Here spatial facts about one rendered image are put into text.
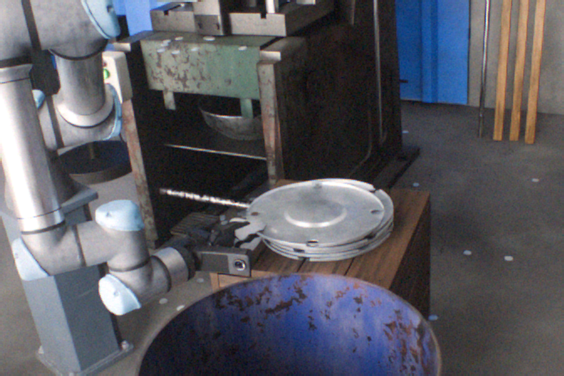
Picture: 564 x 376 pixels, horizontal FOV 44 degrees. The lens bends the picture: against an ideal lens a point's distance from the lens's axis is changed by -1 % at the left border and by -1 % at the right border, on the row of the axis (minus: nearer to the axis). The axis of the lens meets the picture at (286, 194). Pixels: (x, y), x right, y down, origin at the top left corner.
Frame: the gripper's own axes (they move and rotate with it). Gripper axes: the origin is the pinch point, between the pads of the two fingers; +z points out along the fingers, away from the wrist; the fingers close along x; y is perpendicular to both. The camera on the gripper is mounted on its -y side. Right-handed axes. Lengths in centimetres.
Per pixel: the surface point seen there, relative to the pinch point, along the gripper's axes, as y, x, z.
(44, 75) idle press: 221, 18, 62
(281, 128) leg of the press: 28.7, -5.7, 33.7
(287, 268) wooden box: -7.5, 5.8, -1.1
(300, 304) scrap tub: -25.1, -0.6, -15.0
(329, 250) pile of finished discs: -12.3, 2.9, 6.0
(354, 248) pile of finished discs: -15.3, 3.1, 10.3
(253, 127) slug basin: 51, 2, 43
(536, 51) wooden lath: 21, -2, 156
